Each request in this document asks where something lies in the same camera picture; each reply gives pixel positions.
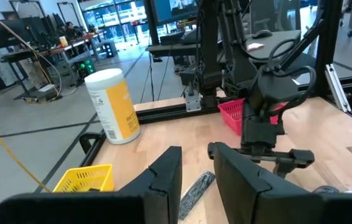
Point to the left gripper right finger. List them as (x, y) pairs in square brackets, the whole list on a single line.
[(244, 199)]

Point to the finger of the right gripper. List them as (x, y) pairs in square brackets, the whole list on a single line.
[(282, 169)]

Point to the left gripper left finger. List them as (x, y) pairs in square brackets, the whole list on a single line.
[(163, 193)]

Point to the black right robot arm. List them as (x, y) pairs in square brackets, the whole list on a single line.
[(238, 71)]

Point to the red plastic basket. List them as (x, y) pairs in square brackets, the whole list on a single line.
[(231, 113)]

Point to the yellow plastic basket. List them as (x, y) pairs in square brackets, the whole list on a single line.
[(82, 179)]

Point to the pink cloth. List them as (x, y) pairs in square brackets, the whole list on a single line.
[(255, 46)]

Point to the silver aluminium bar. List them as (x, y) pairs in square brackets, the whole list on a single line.
[(337, 88)]

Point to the white yellow wipes canister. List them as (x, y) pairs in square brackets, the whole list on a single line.
[(116, 109)]

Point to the black desk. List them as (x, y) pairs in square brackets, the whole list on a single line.
[(281, 40)]

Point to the black computer mouse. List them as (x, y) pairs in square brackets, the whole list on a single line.
[(262, 34)]

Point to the computer with green lights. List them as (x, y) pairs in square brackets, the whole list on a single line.
[(85, 68)]

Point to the yellow cup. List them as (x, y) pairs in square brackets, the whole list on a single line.
[(63, 42)]

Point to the person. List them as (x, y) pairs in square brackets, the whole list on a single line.
[(69, 31)]

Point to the black monitor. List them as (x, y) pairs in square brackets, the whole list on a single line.
[(4, 34)]

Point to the silver metal bracket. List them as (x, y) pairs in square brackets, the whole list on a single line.
[(192, 102)]

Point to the black aluminium table frame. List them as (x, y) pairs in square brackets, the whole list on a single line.
[(163, 113)]

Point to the large wall monitor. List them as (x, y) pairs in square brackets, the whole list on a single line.
[(175, 9)]

